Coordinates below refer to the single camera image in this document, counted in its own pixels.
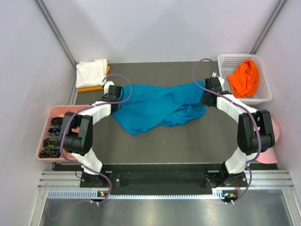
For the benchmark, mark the pink compartment tray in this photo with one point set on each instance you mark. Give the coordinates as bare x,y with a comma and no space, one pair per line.
48,149

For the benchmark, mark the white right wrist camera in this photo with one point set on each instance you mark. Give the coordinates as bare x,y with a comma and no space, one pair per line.
221,80

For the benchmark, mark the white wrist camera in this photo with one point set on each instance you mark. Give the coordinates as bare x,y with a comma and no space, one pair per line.
221,80
105,85

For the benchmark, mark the white folded t shirt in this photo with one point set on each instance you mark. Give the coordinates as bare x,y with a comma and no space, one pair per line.
102,63

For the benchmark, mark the white perforated plastic basket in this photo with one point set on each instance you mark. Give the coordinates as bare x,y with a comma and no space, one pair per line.
227,63

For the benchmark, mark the grey slotted cable duct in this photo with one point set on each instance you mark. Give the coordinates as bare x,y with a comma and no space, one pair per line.
97,195

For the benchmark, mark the blue t shirt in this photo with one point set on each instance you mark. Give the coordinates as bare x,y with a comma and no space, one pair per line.
150,106

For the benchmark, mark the orange crumpled t shirt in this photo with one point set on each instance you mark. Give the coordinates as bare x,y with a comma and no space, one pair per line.
245,80

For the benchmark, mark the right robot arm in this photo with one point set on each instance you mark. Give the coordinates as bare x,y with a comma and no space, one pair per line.
255,133

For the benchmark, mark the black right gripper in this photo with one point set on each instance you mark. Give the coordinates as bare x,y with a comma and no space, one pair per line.
202,100

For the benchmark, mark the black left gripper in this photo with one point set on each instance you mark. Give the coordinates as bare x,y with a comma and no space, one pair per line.
103,97

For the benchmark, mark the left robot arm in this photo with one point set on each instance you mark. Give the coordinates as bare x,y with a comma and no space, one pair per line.
76,135

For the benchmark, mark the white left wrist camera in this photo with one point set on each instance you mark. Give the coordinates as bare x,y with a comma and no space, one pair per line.
105,85

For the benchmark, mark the yellow folded t shirt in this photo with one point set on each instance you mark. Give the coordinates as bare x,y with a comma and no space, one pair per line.
94,88

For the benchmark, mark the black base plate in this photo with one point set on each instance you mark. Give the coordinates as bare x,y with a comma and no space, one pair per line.
168,182

